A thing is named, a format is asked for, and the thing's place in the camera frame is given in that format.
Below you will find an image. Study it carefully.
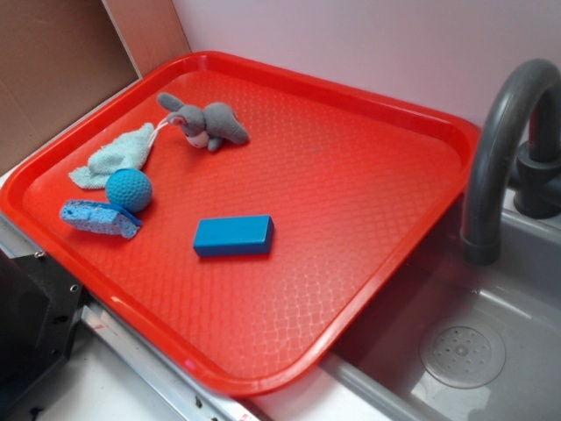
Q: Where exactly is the blue rectangular block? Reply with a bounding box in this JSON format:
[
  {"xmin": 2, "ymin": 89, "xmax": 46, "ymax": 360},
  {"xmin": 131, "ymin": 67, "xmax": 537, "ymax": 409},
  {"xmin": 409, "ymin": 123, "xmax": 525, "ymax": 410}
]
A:
[{"xmin": 193, "ymin": 215, "xmax": 275, "ymax": 257}]

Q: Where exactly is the red plastic tray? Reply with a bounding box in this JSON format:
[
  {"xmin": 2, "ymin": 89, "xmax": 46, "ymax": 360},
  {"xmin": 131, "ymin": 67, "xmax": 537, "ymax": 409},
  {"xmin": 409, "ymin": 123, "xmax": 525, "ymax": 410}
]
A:
[{"xmin": 1, "ymin": 52, "xmax": 479, "ymax": 396}]

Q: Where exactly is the grey plush elephant toy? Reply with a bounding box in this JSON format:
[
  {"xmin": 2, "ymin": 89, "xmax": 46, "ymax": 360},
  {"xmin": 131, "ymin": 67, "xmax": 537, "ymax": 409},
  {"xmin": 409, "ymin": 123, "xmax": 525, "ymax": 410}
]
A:
[{"xmin": 157, "ymin": 93, "xmax": 250, "ymax": 153}]

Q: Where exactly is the blue dimpled ball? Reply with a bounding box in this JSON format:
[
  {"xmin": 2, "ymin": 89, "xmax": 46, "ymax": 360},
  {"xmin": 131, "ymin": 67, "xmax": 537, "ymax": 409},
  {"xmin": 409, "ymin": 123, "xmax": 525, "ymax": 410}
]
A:
[{"xmin": 105, "ymin": 168, "xmax": 153, "ymax": 213}]

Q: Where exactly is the light blue cloth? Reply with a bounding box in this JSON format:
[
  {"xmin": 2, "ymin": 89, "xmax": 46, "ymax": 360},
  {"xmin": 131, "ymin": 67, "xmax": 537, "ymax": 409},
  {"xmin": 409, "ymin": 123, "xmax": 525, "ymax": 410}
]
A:
[{"xmin": 68, "ymin": 123, "xmax": 155, "ymax": 189}]

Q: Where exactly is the blue sponge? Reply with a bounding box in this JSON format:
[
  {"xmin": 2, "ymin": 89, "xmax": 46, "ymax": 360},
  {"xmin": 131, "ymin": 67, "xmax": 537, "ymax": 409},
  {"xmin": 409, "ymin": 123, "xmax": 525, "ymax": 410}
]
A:
[{"xmin": 60, "ymin": 200, "xmax": 142, "ymax": 239}]

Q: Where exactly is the grey toy sink basin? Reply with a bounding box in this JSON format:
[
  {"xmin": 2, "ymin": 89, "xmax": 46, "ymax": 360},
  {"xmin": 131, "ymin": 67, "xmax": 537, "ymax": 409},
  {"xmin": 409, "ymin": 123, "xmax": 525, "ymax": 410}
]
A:
[{"xmin": 322, "ymin": 203, "xmax": 560, "ymax": 420}]

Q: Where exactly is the grey toy faucet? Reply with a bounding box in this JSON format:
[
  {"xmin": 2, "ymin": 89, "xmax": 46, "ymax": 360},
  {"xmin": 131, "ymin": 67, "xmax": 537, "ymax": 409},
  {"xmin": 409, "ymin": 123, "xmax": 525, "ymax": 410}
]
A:
[{"xmin": 461, "ymin": 59, "xmax": 560, "ymax": 266}]

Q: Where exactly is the brown cardboard panel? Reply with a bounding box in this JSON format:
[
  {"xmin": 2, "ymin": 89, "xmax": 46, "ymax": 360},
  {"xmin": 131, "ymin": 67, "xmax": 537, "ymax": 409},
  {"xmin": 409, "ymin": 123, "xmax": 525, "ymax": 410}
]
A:
[{"xmin": 1, "ymin": 1, "xmax": 190, "ymax": 174}]

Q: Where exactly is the aluminium rail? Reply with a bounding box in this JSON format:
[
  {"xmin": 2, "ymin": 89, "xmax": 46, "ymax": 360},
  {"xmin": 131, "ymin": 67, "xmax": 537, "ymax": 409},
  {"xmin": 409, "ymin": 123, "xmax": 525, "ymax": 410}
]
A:
[{"xmin": 1, "ymin": 218, "xmax": 258, "ymax": 420}]

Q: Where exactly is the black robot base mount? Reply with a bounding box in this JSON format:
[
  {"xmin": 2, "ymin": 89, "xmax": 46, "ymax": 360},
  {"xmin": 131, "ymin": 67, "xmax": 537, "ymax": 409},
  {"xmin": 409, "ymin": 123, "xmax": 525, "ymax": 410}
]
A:
[{"xmin": 1, "ymin": 253, "xmax": 83, "ymax": 419}]

